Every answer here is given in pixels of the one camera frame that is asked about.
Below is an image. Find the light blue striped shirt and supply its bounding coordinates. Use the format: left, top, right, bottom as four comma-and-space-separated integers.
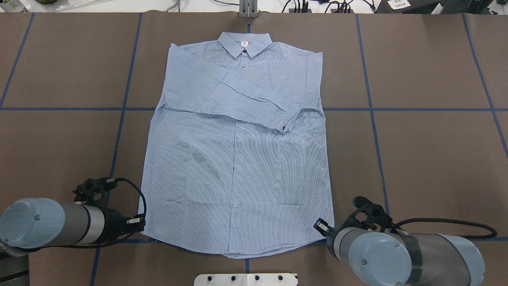
139, 32, 334, 259

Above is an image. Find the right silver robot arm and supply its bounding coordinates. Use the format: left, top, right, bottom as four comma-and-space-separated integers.
314, 218, 486, 286

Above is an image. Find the white camera stand pedestal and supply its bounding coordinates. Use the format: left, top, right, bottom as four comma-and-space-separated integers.
194, 273, 299, 286

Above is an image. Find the aluminium frame post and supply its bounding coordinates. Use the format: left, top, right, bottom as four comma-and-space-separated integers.
239, 0, 259, 19

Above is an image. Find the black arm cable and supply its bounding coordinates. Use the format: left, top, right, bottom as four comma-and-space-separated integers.
16, 178, 147, 251
391, 218, 498, 240

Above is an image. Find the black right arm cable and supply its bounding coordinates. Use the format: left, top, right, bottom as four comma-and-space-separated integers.
391, 218, 498, 240

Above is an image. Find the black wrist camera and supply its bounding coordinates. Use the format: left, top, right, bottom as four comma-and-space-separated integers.
340, 196, 395, 232
73, 177, 117, 208

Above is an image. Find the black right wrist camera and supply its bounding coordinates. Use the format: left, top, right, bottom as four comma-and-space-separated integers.
340, 196, 395, 232

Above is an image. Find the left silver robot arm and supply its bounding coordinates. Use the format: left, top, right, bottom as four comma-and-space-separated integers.
0, 198, 144, 286

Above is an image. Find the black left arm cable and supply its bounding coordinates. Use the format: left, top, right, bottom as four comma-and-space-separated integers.
16, 178, 147, 251

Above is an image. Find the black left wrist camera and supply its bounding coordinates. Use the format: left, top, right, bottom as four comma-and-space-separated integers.
73, 177, 117, 208

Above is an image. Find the green cloth pouch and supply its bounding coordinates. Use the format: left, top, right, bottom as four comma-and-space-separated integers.
36, 0, 58, 5

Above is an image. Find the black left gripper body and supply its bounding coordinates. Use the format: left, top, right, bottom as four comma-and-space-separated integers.
103, 209, 131, 243

